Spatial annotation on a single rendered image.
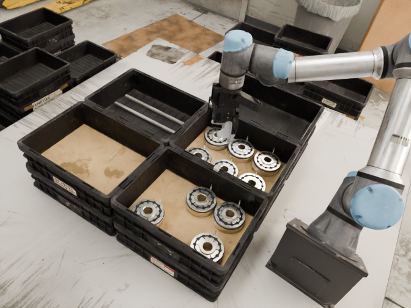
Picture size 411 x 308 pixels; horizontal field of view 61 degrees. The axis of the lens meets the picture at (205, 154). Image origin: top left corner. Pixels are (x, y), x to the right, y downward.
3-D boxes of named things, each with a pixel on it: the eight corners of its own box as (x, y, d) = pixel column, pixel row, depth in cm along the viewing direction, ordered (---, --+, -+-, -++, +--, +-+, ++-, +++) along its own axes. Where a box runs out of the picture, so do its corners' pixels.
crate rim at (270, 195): (300, 150, 130) (302, 145, 128) (268, 203, 111) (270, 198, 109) (209, 107, 142) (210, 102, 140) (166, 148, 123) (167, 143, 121)
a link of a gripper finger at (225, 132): (214, 145, 114) (216, 119, 110) (231, 143, 116) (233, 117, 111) (217, 149, 112) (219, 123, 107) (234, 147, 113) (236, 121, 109)
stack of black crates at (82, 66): (92, 79, 273) (86, 39, 249) (122, 93, 264) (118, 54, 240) (51, 103, 248) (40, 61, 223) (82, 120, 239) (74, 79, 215)
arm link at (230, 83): (240, 63, 104) (250, 77, 98) (238, 77, 107) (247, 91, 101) (216, 65, 102) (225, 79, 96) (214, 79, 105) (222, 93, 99)
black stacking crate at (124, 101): (206, 124, 149) (209, 104, 140) (166, 166, 130) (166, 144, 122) (133, 90, 160) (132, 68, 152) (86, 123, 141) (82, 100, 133)
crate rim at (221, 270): (268, 203, 111) (270, 198, 109) (223, 277, 92) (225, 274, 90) (166, 148, 123) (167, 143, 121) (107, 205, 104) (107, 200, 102)
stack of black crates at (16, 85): (51, 103, 248) (36, 46, 216) (82, 120, 239) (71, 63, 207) (1, 132, 222) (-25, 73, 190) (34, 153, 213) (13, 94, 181)
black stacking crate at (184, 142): (292, 167, 137) (301, 146, 129) (261, 219, 118) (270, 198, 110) (207, 125, 148) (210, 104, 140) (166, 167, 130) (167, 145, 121)
